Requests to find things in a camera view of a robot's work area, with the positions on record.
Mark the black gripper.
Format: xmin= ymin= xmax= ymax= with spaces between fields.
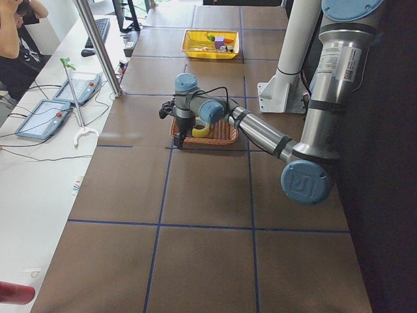
xmin=173 ymin=116 xmax=195 ymax=149

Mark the yellow tape roll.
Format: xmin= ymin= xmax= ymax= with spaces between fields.
xmin=192 ymin=119 xmax=210 ymax=138

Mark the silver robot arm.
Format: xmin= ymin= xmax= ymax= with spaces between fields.
xmin=159 ymin=1 xmax=386 ymax=205

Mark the brown wicker basket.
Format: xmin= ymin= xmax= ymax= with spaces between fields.
xmin=184 ymin=119 xmax=238 ymax=146

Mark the yellow plastic basket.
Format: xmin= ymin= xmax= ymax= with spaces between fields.
xmin=182 ymin=29 xmax=240 ymax=59

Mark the toy panda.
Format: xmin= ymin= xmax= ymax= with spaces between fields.
xmin=216 ymin=46 xmax=235 ymax=53

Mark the toy carrot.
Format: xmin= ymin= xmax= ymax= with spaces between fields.
xmin=207 ymin=35 xmax=234 ymax=44

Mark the purple cube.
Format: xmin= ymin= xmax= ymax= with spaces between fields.
xmin=214 ymin=36 xmax=225 ymax=50

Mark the far teach pendant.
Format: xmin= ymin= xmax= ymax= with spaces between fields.
xmin=53 ymin=71 xmax=101 ymax=106

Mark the teach pendant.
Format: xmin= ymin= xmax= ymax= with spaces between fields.
xmin=15 ymin=100 xmax=71 ymax=140
xmin=53 ymin=71 xmax=101 ymax=106

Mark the white mounting pole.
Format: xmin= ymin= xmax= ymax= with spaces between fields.
xmin=257 ymin=0 xmax=321 ymax=113

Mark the black monitor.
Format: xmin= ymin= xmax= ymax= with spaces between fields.
xmin=112 ymin=0 xmax=141 ymax=33

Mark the black computer mouse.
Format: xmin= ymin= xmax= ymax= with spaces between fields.
xmin=81 ymin=48 xmax=95 ymax=57

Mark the black keyboard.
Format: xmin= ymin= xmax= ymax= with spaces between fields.
xmin=85 ymin=18 xmax=111 ymax=49

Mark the near teach pendant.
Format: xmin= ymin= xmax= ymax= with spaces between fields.
xmin=15 ymin=100 xmax=71 ymax=140

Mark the reacher grabber stick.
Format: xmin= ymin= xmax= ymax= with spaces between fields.
xmin=60 ymin=57 xmax=99 ymax=148

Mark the seated person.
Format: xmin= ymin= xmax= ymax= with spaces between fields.
xmin=1 ymin=0 xmax=48 ymax=101

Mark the red cylinder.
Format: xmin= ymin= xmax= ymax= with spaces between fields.
xmin=1 ymin=281 xmax=35 ymax=305

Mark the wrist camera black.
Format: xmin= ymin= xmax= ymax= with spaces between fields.
xmin=158 ymin=100 xmax=177 ymax=119

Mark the black camera cable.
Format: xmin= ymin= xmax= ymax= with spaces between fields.
xmin=171 ymin=86 xmax=229 ymax=108

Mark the aluminium frame post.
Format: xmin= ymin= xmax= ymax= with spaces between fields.
xmin=74 ymin=0 xmax=122 ymax=98

